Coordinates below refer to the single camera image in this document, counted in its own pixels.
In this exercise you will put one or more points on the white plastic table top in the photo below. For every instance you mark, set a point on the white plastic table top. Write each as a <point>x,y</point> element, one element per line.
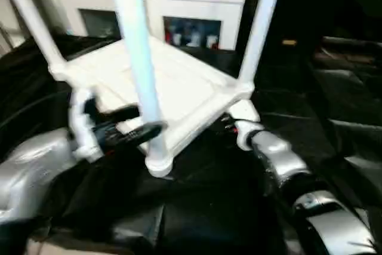
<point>191,88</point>

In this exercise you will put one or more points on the white plastic table leg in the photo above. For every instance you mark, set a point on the white plastic table leg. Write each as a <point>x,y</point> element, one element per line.
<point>259,28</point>
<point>30,16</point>
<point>137,46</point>

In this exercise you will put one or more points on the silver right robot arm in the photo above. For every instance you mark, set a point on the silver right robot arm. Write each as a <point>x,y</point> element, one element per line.
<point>280,159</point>

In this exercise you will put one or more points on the black work surface mat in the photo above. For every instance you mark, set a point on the black work surface mat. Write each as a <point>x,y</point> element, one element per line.
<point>209,207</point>

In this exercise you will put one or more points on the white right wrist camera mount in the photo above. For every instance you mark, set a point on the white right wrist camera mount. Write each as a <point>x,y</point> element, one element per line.
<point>245,120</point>

